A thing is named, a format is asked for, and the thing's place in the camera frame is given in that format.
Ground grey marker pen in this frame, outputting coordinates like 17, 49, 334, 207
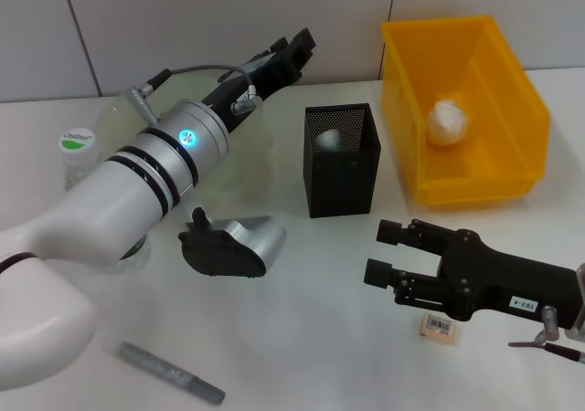
102, 340, 226, 406

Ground yellow plastic bin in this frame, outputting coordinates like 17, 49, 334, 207
381, 15, 552, 206

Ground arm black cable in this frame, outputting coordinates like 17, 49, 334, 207
507, 305, 585, 365
122, 65, 265, 128

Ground pale green glass fruit plate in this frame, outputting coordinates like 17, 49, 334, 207
93, 75, 275, 211

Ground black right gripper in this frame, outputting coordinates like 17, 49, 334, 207
363, 217, 582, 332

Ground green utility knife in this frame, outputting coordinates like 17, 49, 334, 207
318, 128, 345, 155

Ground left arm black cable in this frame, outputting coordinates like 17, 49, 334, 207
122, 65, 265, 128

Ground black mesh pen holder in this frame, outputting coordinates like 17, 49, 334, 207
301, 103, 382, 219

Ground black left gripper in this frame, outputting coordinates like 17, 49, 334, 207
200, 26, 318, 134

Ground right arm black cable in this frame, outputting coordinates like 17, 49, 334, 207
507, 305, 585, 365

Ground white paper ball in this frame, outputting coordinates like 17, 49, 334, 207
426, 91, 471, 148

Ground beige eraser with barcode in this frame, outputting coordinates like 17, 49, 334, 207
419, 312, 460, 346

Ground clear green-label water bottle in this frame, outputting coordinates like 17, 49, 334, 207
58, 126, 152, 275

